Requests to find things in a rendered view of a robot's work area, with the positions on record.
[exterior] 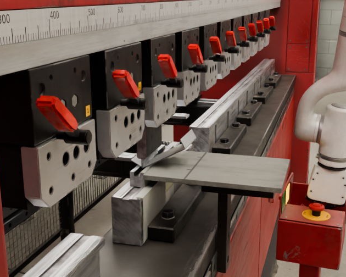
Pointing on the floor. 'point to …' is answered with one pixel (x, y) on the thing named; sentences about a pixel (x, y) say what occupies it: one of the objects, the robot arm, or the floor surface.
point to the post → (66, 214)
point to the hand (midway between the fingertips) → (322, 215)
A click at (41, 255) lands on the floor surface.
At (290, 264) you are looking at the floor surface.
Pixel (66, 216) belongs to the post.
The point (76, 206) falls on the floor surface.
